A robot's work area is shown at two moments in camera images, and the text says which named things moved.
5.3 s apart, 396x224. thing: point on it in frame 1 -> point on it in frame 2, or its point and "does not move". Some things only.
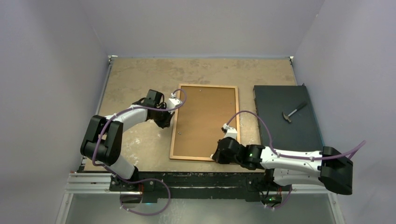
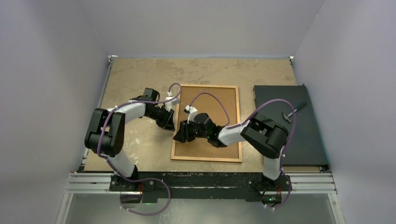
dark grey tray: (302, 134) does not move
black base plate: (194, 185) does not move
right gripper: (218, 157) -> (183, 133)
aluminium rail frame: (101, 183) does not move
